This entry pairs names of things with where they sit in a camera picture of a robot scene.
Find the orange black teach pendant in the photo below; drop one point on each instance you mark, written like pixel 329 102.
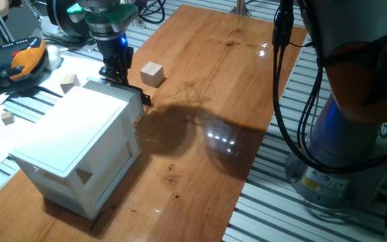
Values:
pixel 12 64

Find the white two-drawer cabinet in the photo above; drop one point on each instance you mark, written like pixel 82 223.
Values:
pixel 69 127

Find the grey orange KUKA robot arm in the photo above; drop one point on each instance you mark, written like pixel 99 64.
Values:
pixel 341 141

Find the black round reel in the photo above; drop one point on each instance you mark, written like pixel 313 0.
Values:
pixel 62 17

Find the white paper sheet under cubes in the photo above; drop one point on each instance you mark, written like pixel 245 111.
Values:
pixel 79 67

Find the medium wooden cube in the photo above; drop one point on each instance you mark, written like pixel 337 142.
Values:
pixel 69 83

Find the large pale wooden cube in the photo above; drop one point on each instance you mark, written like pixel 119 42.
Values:
pixel 152 74

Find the white rounded mouse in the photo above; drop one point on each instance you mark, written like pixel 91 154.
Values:
pixel 53 57

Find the aluminium frame post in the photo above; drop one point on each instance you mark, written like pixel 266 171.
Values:
pixel 240 6

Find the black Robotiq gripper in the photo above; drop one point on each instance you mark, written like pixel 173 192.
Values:
pixel 116 50

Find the small wooden cube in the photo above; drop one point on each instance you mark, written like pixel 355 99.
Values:
pixel 7 118

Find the person's bare hand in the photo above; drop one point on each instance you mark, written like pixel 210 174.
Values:
pixel 2 6

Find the glossy brown wooden board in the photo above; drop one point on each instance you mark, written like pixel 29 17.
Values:
pixel 197 188

